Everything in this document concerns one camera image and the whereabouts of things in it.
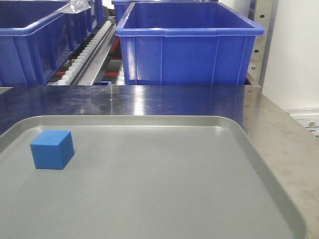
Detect blue cube block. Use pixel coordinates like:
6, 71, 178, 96
30, 129, 75, 170

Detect grey plastic tray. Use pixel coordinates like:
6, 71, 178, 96
0, 116, 308, 239

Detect blue bin right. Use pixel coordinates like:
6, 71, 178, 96
116, 1, 264, 85

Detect blue bin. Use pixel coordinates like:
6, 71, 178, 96
116, 1, 264, 85
0, 0, 103, 87
111, 0, 134, 24

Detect blue bin rear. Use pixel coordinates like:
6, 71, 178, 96
111, 0, 134, 24

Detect clear plastic bag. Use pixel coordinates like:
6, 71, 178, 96
55, 0, 91, 14

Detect blue bin left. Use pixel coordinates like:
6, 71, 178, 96
0, 0, 103, 87

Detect white roller conveyor rail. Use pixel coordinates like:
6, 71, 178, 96
53, 20, 115, 86

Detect perforated steel shelf post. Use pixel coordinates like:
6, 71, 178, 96
247, 0, 278, 90

